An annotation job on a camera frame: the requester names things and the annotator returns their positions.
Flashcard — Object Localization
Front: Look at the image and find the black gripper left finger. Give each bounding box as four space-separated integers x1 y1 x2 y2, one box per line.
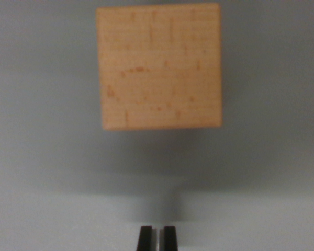
137 226 158 251

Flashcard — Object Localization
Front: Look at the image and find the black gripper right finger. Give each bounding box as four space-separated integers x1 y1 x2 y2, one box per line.
159 226 179 251

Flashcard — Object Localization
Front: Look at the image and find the light wooden cube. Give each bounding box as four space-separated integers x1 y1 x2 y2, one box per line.
96 3 223 131

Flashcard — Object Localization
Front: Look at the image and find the grey plastic bin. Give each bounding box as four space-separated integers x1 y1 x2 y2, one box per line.
0 0 314 251

